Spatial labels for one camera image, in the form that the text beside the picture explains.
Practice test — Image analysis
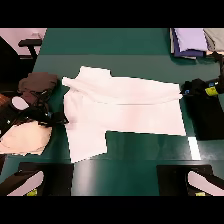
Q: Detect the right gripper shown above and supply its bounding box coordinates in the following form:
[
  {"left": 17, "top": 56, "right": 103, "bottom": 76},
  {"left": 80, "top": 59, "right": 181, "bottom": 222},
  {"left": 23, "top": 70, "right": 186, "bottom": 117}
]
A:
[{"left": 180, "top": 77, "right": 208, "bottom": 98}]

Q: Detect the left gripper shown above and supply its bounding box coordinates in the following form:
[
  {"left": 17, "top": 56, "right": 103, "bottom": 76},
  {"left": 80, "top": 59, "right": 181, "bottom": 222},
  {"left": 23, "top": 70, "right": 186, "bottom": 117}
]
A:
[{"left": 48, "top": 111, "right": 70, "bottom": 128}]

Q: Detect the white shirt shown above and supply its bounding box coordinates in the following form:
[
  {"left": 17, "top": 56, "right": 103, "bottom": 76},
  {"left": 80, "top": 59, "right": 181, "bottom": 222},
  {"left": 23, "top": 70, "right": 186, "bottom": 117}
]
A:
[{"left": 61, "top": 65, "right": 187, "bottom": 164}]

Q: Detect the dark blue garment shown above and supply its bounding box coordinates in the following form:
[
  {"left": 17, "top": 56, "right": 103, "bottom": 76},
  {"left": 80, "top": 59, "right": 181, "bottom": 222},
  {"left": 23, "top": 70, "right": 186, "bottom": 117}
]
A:
[{"left": 171, "top": 29, "right": 208, "bottom": 59}]

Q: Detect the beige garment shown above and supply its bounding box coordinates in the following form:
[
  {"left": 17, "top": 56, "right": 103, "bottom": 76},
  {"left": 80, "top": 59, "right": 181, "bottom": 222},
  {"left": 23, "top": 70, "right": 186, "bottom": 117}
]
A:
[{"left": 0, "top": 120, "right": 54, "bottom": 156}]

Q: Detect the brown garment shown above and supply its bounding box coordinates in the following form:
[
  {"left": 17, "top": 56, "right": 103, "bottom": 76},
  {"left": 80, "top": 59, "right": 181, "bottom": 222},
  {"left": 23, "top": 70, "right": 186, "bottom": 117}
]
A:
[{"left": 17, "top": 71, "right": 60, "bottom": 105}]

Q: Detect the lavender garment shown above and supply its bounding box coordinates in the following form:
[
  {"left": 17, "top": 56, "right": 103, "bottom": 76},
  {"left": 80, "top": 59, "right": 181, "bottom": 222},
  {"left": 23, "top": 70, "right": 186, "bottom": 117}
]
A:
[{"left": 173, "top": 27, "right": 210, "bottom": 53}]

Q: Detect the grey garment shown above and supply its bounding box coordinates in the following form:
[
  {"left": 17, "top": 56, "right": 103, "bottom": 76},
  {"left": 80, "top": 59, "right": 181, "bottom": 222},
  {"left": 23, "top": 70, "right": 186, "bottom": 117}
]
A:
[{"left": 202, "top": 27, "right": 224, "bottom": 53}]

